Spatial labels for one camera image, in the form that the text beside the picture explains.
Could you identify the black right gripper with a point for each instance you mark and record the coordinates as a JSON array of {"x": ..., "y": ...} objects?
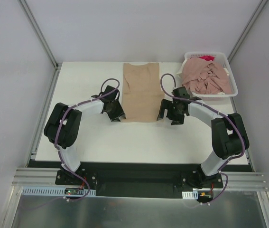
[{"x": 170, "y": 112}]

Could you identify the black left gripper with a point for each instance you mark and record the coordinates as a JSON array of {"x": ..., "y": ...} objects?
[{"x": 116, "y": 111}]

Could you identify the beige t shirt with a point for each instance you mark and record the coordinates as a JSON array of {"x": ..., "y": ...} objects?
[{"x": 141, "y": 92}]

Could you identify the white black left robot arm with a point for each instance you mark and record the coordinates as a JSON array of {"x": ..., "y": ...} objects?
[{"x": 63, "y": 125}]

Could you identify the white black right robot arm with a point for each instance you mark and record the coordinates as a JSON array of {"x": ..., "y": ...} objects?
[{"x": 229, "y": 137}]

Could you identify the pink t shirt pile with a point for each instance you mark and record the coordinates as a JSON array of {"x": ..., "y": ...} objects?
[{"x": 205, "y": 77}]

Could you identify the magenta cloth in basket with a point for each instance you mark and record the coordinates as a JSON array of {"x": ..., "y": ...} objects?
[{"x": 207, "y": 58}]

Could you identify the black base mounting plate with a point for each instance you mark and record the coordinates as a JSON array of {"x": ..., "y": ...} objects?
[{"x": 139, "y": 180}]

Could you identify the white plastic basket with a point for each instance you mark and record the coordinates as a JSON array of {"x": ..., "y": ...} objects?
[{"x": 222, "y": 59}]

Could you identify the right white cable duct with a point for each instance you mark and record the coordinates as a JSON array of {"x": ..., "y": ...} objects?
[{"x": 190, "y": 195}]

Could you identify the white cable duct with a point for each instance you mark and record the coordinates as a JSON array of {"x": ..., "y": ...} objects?
[
  {"x": 58, "y": 192},
  {"x": 190, "y": 195}
]

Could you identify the aluminium frame rail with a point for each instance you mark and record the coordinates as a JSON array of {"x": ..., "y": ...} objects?
[{"x": 234, "y": 181}]

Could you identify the left white cable duct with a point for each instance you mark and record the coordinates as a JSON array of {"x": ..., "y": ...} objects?
[{"x": 58, "y": 192}]

